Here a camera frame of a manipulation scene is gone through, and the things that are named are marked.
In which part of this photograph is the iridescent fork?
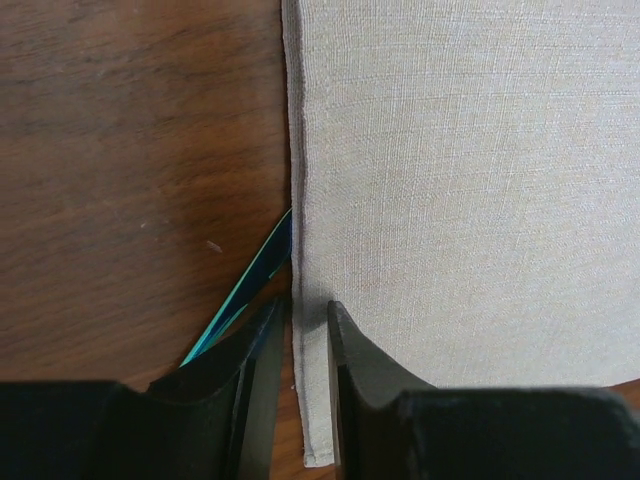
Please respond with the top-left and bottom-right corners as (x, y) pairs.
(180, 209), (292, 367)

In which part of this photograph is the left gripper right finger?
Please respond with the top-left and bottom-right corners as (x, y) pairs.
(327, 301), (639, 479)

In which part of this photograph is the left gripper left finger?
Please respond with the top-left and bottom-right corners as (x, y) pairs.
(1, 298), (286, 479)

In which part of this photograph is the beige cloth napkin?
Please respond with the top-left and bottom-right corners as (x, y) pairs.
(282, 1), (639, 468)

